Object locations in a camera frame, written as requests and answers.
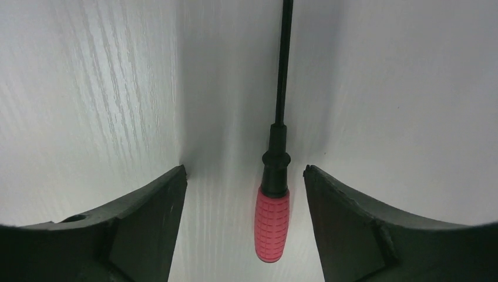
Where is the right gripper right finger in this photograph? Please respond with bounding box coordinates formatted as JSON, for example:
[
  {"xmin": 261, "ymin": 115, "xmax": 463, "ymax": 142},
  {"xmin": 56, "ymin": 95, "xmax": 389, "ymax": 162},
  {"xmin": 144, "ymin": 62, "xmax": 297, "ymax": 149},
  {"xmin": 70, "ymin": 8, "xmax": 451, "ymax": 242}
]
[{"xmin": 303, "ymin": 165, "xmax": 497, "ymax": 281}]

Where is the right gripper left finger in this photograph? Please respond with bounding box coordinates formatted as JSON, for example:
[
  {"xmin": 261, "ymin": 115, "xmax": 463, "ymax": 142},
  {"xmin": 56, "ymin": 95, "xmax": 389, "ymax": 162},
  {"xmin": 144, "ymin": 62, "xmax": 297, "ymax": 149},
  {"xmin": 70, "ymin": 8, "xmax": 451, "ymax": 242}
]
[{"xmin": 1, "ymin": 166, "xmax": 187, "ymax": 281}]

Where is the red handled screwdriver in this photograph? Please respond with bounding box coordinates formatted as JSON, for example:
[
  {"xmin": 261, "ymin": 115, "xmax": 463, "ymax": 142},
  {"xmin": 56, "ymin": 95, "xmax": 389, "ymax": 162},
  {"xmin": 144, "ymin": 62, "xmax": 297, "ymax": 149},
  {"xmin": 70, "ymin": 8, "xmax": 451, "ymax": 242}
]
[{"xmin": 254, "ymin": 0, "xmax": 294, "ymax": 263}]

